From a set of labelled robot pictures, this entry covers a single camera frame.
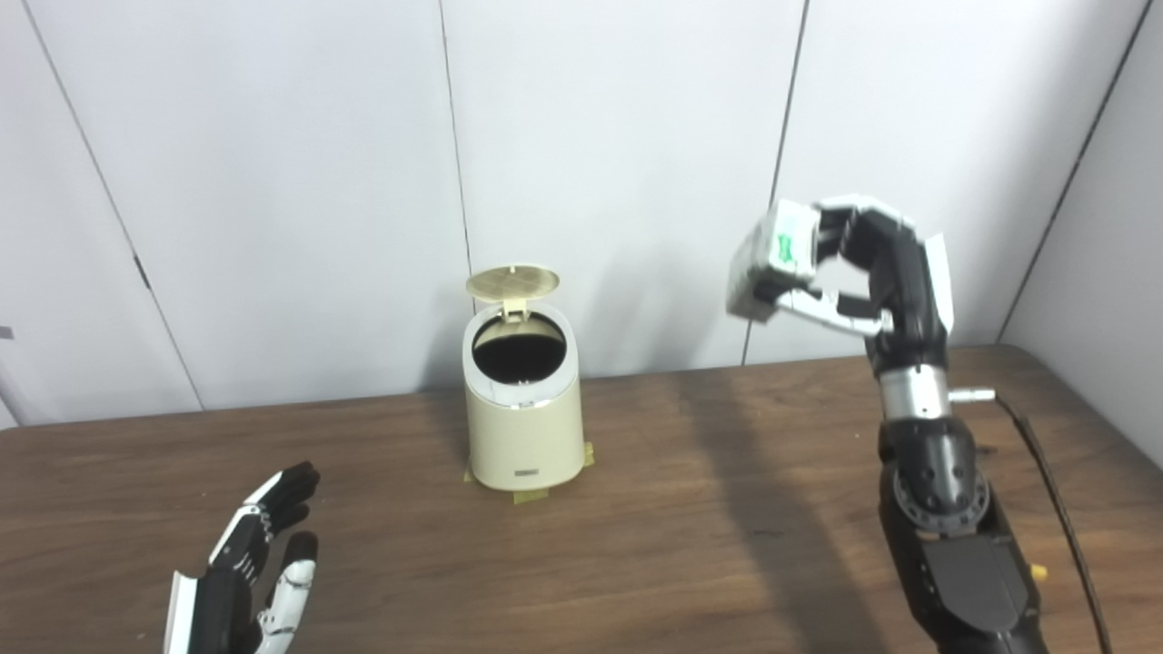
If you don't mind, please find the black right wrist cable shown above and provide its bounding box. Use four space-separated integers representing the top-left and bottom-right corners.
949 388 1114 654

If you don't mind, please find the white green milk carton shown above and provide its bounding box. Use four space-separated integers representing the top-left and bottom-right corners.
727 202 821 323

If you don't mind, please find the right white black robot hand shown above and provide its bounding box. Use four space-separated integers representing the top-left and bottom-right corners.
772 195 955 375

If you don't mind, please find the cream-colored bin body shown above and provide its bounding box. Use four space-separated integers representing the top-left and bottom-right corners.
462 306 585 492

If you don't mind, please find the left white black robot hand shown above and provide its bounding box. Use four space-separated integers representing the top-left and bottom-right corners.
164 461 321 654

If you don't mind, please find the cream round bin lid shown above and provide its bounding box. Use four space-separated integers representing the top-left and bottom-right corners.
466 264 561 321

